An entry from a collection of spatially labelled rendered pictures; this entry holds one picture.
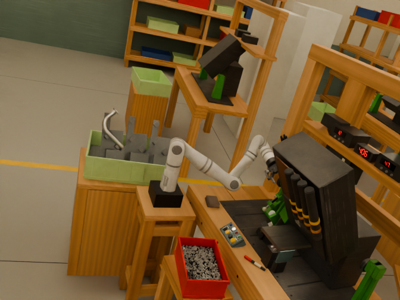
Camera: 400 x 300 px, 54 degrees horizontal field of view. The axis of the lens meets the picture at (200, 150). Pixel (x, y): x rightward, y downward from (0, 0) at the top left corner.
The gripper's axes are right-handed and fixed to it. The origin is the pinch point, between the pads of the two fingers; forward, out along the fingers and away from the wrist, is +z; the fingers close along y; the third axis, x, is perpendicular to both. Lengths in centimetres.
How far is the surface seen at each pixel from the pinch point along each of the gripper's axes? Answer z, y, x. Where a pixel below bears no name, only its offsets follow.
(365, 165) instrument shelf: 26.9, 37.8, -15.7
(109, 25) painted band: -653, -141, 193
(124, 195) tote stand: -45, -96, -6
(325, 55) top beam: -47, 59, -21
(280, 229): 33.6, -13.8, -12.0
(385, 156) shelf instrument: 30, 47, -20
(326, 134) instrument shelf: -5.2, 33.6, -9.4
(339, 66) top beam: -33, 61, -22
